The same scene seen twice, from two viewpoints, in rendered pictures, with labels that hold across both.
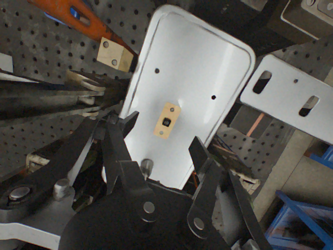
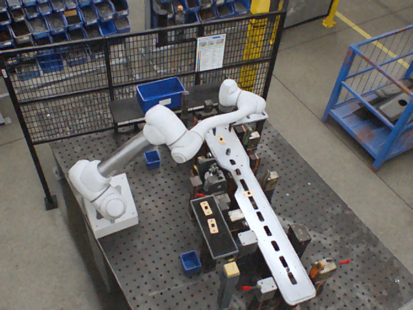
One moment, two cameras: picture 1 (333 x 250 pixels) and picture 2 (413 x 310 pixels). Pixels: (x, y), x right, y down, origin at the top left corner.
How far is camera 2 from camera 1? 281 cm
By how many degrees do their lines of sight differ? 54
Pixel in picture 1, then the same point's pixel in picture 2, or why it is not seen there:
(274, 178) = (393, 209)
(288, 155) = (365, 182)
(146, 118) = (215, 142)
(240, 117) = (238, 129)
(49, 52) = (145, 185)
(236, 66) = not seen: hidden behind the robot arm
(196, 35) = not seen: hidden behind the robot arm
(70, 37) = (152, 173)
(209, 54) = not seen: hidden behind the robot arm
